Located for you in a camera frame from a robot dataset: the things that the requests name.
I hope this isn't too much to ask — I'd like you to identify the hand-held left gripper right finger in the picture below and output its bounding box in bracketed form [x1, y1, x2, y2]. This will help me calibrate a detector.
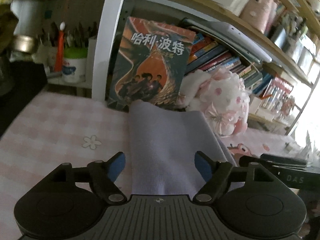
[193, 151, 278, 203]

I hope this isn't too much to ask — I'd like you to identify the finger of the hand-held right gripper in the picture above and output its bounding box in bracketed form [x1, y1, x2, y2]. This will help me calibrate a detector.
[239, 156, 269, 168]

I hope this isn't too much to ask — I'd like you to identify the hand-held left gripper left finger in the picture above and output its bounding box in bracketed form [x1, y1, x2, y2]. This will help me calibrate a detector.
[47, 151, 127, 204]

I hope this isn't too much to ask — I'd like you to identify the lavender and beige sweater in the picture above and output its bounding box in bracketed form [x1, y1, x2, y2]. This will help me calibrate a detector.
[128, 100, 244, 197]

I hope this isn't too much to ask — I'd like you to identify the small white box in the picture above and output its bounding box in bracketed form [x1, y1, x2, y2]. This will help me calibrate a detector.
[248, 96, 262, 116]

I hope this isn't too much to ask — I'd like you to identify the white pink plush bunny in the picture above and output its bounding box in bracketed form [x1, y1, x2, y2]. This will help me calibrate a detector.
[177, 67, 251, 137]

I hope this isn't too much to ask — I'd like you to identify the pink checked printed desk mat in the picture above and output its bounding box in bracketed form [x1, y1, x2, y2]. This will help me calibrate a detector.
[0, 89, 320, 240]

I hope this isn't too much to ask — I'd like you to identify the row of upright books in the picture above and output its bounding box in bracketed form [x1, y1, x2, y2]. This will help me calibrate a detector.
[186, 31, 274, 96]

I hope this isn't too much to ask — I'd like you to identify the large dark illustrated book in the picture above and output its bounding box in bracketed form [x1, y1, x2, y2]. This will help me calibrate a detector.
[107, 16, 197, 112]

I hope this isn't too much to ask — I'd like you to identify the white cup with green rim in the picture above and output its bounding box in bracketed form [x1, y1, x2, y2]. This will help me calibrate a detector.
[62, 47, 89, 84]

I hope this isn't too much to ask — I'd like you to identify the white tablet computer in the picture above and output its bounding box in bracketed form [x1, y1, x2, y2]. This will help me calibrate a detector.
[181, 17, 273, 64]

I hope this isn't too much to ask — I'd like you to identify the bundle of pens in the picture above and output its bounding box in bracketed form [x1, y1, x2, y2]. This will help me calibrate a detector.
[40, 21, 98, 49]

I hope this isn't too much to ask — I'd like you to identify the pink spotted pouch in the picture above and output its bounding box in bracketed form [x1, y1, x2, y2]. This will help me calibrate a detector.
[241, 0, 277, 32]

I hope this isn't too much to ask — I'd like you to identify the round metal tin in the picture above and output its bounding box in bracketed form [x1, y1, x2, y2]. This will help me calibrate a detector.
[11, 35, 34, 54]

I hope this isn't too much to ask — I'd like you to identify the white metal shelf frame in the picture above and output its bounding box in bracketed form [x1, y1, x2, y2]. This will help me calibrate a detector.
[91, 0, 320, 136]

